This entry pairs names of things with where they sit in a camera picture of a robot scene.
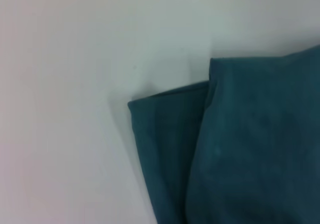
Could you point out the teal blue printed t-shirt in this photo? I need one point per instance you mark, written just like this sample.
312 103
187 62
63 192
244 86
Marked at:
237 146

